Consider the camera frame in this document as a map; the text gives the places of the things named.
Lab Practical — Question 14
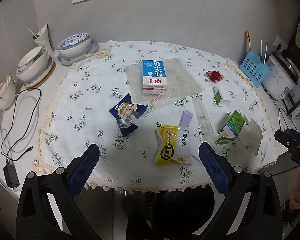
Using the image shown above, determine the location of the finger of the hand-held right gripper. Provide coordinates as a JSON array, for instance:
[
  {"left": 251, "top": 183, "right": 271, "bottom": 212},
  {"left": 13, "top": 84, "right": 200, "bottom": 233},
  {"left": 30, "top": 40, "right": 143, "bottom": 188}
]
[
  {"left": 274, "top": 129, "right": 299, "bottom": 153},
  {"left": 285, "top": 128, "right": 300, "bottom": 143}
]

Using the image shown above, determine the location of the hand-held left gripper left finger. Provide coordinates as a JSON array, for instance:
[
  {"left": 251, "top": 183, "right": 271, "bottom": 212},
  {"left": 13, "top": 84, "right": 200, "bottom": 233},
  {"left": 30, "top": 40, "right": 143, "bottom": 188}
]
[{"left": 16, "top": 143, "right": 100, "bottom": 240}]

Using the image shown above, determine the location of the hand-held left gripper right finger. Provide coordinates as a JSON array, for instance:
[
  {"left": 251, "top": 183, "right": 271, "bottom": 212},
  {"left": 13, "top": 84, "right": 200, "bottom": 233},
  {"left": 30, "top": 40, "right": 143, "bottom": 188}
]
[{"left": 199, "top": 142, "right": 284, "bottom": 240}]

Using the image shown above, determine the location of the white tissue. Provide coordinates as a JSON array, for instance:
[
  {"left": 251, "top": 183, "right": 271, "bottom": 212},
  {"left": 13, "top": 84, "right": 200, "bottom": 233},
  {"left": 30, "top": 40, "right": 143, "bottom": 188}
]
[{"left": 237, "top": 117, "right": 264, "bottom": 155}]

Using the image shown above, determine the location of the yellow and white snack wrapper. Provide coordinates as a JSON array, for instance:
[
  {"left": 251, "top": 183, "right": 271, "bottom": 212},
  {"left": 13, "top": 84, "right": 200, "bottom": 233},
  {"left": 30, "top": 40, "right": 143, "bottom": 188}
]
[{"left": 155, "top": 125, "right": 192, "bottom": 166}]

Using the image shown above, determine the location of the clear plastic sleeve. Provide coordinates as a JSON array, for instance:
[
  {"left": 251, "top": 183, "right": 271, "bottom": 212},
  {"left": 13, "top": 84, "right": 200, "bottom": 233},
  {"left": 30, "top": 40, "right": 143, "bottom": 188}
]
[{"left": 192, "top": 97, "right": 214, "bottom": 137}]

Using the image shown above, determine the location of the purple foil wrapper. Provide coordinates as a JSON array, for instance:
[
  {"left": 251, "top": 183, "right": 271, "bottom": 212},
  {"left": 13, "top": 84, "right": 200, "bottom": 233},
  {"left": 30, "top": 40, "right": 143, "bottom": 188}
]
[{"left": 179, "top": 109, "right": 193, "bottom": 128}]

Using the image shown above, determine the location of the black trash bin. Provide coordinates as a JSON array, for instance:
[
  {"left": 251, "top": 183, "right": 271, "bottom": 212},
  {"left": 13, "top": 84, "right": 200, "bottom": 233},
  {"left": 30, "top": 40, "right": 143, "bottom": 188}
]
[{"left": 122, "top": 185, "right": 215, "bottom": 240}]

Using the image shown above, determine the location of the small green and white carton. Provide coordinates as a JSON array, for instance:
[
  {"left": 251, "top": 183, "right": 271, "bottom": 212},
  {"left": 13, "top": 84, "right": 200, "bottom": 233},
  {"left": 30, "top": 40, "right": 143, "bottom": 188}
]
[{"left": 213, "top": 84, "right": 232, "bottom": 107}]

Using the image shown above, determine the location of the dark blue snack wrapper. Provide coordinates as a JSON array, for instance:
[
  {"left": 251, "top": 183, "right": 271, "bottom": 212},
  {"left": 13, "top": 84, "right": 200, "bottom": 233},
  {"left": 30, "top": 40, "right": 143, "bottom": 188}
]
[{"left": 109, "top": 94, "right": 148, "bottom": 137}]

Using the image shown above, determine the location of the pink drinking straw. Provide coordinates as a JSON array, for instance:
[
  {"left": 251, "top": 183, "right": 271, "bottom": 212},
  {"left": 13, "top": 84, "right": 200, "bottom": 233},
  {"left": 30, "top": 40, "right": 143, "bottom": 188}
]
[{"left": 150, "top": 92, "right": 164, "bottom": 103}]

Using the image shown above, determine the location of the red mesh net bag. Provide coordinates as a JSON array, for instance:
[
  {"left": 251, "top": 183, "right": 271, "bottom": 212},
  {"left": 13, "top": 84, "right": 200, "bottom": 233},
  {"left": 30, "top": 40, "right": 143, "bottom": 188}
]
[{"left": 205, "top": 70, "right": 224, "bottom": 82}]

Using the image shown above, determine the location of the clear bubble wrap sheet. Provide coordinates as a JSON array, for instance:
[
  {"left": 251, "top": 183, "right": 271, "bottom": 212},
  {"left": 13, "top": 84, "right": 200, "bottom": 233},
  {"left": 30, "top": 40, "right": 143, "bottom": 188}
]
[{"left": 125, "top": 58, "right": 205, "bottom": 104}]

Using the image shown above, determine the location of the blue and white milk carton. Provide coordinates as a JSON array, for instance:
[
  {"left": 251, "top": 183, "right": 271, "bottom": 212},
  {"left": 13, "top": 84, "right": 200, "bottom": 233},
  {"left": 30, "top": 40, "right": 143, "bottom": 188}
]
[{"left": 142, "top": 59, "right": 169, "bottom": 95}]

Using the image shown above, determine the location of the silver countertop oven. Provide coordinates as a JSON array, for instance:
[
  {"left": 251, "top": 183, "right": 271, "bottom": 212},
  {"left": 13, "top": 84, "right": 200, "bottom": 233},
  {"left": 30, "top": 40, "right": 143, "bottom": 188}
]
[{"left": 282, "top": 80, "right": 300, "bottom": 118}]

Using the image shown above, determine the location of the white rice cooker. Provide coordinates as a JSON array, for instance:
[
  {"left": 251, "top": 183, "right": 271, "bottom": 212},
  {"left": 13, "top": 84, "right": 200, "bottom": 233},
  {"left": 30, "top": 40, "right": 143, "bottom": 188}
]
[{"left": 261, "top": 51, "right": 300, "bottom": 101}]

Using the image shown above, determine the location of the floral white tablecloth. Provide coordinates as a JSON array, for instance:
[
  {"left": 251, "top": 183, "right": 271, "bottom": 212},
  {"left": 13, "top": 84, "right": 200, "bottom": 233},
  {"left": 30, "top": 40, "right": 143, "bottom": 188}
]
[{"left": 32, "top": 40, "right": 280, "bottom": 193}]

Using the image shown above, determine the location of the black power adapter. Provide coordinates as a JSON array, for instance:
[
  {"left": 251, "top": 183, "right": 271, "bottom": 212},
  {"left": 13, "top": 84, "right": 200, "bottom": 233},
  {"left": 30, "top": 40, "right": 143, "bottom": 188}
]
[{"left": 3, "top": 164, "right": 20, "bottom": 188}]

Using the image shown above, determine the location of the blue plastic cutlery basket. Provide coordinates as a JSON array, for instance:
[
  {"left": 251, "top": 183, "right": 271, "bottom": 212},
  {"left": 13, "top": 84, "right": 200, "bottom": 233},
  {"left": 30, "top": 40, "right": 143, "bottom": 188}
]
[{"left": 239, "top": 51, "right": 272, "bottom": 88}]

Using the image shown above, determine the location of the round wooden coaster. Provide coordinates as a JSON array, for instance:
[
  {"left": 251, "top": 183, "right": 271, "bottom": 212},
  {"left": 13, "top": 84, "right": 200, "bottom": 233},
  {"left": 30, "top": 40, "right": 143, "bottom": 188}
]
[{"left": 25, "top": 61, "right": 56, "bottom": 88}]

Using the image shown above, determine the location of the plain white plate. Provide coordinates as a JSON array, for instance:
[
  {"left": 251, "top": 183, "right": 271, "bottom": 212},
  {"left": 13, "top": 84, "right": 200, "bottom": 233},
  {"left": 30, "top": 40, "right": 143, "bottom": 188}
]
[{"left": 22, "top": 57, "right": 53, "bottom": 85}]

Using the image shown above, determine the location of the white bowl with red pattern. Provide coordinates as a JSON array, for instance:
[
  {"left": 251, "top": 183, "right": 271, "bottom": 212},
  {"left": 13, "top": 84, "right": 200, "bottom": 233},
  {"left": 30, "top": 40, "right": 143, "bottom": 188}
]
[{"left": 0, "top": 72, "right": 20, "bottom": 109}]

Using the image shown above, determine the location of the white bowl with dark rim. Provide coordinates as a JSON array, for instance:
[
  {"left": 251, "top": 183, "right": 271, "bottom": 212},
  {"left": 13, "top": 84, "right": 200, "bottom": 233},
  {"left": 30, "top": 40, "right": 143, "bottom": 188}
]
[{"left": 16, "top": 46, "right": 49, "bottom": 80}]

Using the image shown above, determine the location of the blue patterned bowl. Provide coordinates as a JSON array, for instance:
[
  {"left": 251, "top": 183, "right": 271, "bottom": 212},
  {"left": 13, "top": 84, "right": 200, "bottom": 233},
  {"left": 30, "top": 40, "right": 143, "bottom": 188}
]
[{"left": 57, "top": 32, "right": 92, "bottom": 58}]

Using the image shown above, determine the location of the white paper cup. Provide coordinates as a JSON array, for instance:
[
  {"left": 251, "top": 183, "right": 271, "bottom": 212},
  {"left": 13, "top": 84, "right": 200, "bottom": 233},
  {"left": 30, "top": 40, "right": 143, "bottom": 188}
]
[{"left": 32, "top": 24, "right": 55, "bottom": 57}]

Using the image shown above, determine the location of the thin black cable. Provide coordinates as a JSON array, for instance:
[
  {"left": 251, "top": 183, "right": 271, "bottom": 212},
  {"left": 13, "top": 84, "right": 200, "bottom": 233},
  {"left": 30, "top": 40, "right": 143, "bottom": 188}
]
[{"left": 1, "top": 88, "right": 42, "bottom": 165}]

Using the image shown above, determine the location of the white wall socket with plug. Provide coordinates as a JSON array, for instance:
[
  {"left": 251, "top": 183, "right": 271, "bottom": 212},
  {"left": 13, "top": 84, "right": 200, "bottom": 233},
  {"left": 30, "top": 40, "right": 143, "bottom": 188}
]
[{"left": 273, "top": 35, "right": 288, "bottom": 50}]

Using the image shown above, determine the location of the thin white cable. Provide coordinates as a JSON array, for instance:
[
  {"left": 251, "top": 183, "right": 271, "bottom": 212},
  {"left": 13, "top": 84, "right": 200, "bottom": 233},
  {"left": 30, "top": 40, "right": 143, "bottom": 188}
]
[{"left": 0, "top": 92, "right": 40, "bottom": 155}]

